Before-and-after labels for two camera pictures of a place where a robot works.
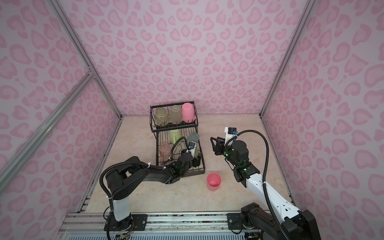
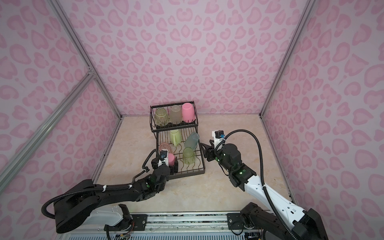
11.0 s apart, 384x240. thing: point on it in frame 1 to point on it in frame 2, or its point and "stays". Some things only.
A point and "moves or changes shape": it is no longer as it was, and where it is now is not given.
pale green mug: x=174 y=135 stays
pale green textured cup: x=176 y=114 stays
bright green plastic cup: x=161 y=117 stays
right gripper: x=219 y=146 to x=209 y=151
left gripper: x=197 y=161 to x=172 y=168
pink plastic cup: x=188 y=112 stays
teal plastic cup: x=193 y=137 stays
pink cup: x=213 y=181 moves or changes shape
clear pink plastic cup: x=165 y=149 stays
